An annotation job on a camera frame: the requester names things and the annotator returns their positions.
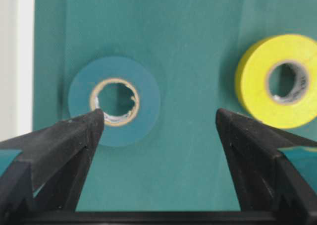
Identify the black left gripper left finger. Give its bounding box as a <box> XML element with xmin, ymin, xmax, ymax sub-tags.
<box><xmin>0</xmin><ymin>109</ymin><xmax>104</xmax><ymax>225</ymax></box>

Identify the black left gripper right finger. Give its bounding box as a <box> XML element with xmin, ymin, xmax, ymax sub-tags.
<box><xmin>215</xmin><ymin>109</ymin><xmax>317</xmax><ymax>225</ymax></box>

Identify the green tape roll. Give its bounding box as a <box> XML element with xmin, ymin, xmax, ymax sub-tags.
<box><xmin>68</xmin><ymin>56</ymin><xmax>160</xmax><ymax>147</ymax></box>

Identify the yellow tape roll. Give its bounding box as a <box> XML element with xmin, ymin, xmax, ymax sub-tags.
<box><xmin>235</xmin><ymin>34</ymin><xmax>317</xmax><ymax>129</ymax></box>

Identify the white plastic tray case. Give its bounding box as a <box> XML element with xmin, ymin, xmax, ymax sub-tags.
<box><xmin>0</xmin><ymin>0</ymin><xmax>35</xmax><ymax>140</ymax></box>

